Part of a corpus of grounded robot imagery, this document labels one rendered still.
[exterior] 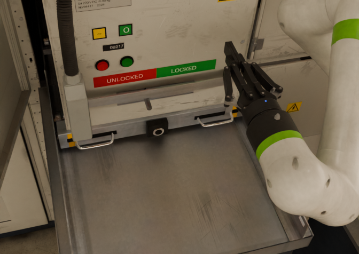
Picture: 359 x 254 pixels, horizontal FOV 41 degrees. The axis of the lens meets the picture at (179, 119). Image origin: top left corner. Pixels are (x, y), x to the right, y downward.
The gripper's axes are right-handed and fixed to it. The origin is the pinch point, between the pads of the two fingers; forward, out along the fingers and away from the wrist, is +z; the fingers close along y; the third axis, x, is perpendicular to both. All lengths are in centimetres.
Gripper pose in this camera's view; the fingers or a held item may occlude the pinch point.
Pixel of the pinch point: (232, 56)
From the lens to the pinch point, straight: 109.1
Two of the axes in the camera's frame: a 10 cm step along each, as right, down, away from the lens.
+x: 0.5, -6.6, -7.5
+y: 9.6, -1.7, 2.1
